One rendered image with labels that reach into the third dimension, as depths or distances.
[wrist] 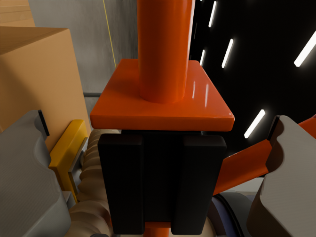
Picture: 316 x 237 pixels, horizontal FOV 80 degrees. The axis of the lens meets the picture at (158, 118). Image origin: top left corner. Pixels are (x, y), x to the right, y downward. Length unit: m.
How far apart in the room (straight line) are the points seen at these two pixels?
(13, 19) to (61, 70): 0.67
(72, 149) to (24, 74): 0.11
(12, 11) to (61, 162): 0.77
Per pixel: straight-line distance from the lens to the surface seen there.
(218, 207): 0.29
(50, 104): 0.27
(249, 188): 1.96
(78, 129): 0.30
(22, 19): 1.00
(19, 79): 0.23
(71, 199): 0.22
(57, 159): 0.25
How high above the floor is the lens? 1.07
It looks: 1 degrees up
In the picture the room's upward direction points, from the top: 91 degrees clockwise
